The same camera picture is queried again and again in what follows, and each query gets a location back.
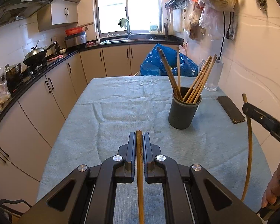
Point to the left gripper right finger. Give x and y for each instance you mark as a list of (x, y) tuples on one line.
[(191, 194)]

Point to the silver rice cooker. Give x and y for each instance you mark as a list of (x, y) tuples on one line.
[(76, 39)]

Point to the sink faucet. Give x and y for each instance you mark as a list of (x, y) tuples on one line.
[(124, 23)]

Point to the black wok with handle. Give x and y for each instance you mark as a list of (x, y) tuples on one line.
[(38, 54)]

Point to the clear glass mug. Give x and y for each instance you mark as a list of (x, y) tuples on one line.
[(214, 77)]

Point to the red basin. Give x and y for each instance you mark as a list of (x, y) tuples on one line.
[(74, 30)]

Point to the steel cooking pot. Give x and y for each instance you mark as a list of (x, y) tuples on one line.
[(13, 74)]

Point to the kitchen window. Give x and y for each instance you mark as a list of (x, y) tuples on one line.
[(145, 16)]

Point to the pink hanging plastic bag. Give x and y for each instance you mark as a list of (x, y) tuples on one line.
[(211, 20)]

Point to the lower kitchen cabinets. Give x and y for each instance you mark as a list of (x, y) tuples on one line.
[(29, 130)]

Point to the range hood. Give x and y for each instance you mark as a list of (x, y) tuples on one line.
[(15, 10)]

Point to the person right hand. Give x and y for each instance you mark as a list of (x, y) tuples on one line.
[(272, 191)]

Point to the black smartphone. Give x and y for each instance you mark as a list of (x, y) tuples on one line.
[(230, 108)]

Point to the black perforated utensil holder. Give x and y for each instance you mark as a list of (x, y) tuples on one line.
[(181, 114)]

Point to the light blue table towel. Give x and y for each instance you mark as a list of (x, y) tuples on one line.
[(111, 108)]

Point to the wooden chopstick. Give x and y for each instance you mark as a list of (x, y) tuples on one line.
[(140, 182), (190, 100), (169, 73), (197, 86), (204, 78), (249, 158), (196, 82), (178, 68)]

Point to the clear plastic bag on counter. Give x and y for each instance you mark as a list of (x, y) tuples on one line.
[(4, 92)]

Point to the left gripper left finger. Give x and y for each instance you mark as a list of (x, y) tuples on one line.
[(87, 194)]

